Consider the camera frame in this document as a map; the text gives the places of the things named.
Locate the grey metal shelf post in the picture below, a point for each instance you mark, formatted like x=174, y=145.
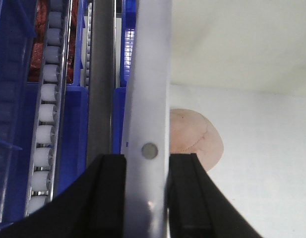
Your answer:
x=102, y=79

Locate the pink-brown bread bun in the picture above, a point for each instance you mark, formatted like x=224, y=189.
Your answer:
x=193, y=133

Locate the blue bin far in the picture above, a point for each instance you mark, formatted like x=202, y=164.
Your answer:
x=126, y=22

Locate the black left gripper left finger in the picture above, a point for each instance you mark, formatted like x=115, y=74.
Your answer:
x=92, y=207

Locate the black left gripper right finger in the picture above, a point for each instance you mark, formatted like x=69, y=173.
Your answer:
x=197, y=208

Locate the white roller track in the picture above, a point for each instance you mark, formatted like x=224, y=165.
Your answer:
x=46, y=136

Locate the blue storage bin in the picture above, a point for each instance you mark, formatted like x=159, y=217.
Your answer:
x=17, y=108

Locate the white plastic tote box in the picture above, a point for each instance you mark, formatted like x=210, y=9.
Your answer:
x=242, y=65

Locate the red packaged items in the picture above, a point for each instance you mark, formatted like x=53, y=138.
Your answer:
x=40, y=28

